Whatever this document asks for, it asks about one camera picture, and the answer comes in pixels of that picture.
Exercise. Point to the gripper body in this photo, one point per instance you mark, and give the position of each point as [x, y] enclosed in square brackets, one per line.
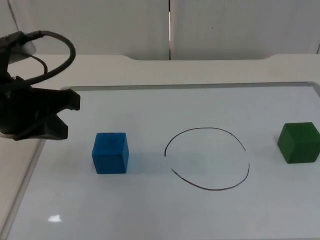
[15, 107]

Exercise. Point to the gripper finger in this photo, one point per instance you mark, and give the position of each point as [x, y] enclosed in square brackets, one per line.
[53, 130]
[63, 100]

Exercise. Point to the blue cube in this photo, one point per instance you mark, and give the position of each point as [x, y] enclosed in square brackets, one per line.
[110, 155]

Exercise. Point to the grey-framed whiteboard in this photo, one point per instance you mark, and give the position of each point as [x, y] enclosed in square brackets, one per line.
[175, 205]

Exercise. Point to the green cube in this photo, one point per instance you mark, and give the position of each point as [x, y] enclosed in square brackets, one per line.
[298, 142]

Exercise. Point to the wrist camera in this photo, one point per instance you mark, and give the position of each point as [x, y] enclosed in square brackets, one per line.
[17, 47]

